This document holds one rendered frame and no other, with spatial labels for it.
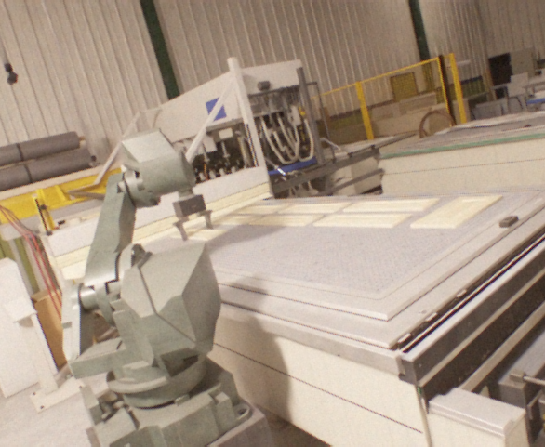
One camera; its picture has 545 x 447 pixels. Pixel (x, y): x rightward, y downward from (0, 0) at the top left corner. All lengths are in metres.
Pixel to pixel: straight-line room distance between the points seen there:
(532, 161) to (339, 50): 7.67
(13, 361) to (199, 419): 2.87
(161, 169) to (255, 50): 8.28
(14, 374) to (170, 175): 2.58
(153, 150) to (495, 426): 2.03
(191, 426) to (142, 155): 1.46
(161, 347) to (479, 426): 1.03
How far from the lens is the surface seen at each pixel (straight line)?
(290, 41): 11.37
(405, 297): 1.70
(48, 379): 4.22
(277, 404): 2.30
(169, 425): 1.82
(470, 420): 1.51
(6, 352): 4.49
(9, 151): 7.64
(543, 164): 5.59
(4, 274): 4.38
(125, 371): 1.91
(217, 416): 1.89
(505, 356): 1.93
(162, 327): 1.69
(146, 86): 9.19
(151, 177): 2.57
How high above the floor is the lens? 1.56
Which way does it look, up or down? 10 degrees down
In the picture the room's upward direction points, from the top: 15 degrees counter-clockwise
